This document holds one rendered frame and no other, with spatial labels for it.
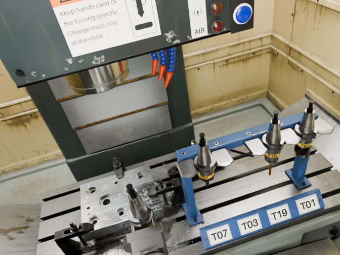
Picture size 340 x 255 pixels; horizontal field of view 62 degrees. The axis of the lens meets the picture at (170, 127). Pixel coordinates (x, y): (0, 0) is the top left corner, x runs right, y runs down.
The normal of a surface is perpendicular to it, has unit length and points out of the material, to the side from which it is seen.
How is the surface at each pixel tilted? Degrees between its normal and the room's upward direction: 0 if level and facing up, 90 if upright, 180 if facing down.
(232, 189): 0
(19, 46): 90
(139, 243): 1
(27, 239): 24
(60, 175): 0
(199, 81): 90
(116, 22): 90
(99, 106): 90
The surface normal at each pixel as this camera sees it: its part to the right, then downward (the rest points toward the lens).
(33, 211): 0.25, -0.81
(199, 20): 0.26, 0.59
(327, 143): -0.52, -0.58
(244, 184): -0.15, -0.76
